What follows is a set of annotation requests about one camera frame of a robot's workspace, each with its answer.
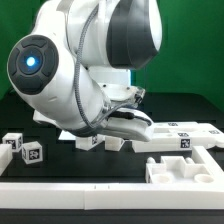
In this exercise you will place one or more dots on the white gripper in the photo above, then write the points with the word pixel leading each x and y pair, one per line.
pixel 134 129

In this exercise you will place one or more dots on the white chair seat with pegs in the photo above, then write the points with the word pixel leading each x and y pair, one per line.
pixel 176 170

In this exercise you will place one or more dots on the white tagged cube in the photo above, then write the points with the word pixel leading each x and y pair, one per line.
pixel 15 139
pixel 32 152

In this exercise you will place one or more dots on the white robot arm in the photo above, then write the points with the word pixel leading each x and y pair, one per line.
pixel 58 69

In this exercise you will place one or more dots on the white block chair part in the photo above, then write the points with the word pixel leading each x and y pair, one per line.
pixel 161 142

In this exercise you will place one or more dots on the white marker sheet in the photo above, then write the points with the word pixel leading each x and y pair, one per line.
pixel 67 136

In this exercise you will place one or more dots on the white chair back frame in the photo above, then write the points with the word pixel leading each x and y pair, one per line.
pixel 202 134

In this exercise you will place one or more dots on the white right border rail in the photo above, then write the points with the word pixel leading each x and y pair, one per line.
pixel 215 174

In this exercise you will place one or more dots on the white border rail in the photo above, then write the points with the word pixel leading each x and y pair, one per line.
pixel 5 156
pixel 215 174
pixel 110 196

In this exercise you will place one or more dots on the white front border rail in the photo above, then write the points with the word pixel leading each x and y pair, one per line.
pixel 110 196

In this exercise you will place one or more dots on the white left border rail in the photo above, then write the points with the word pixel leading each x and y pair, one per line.
pixel 5 156

